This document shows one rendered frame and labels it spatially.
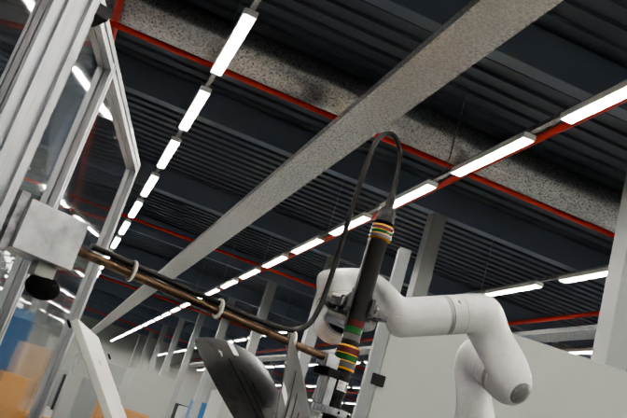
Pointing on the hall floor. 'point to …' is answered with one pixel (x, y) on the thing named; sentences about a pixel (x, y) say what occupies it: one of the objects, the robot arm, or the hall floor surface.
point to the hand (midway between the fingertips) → (359, 304)
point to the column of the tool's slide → (40, 73)
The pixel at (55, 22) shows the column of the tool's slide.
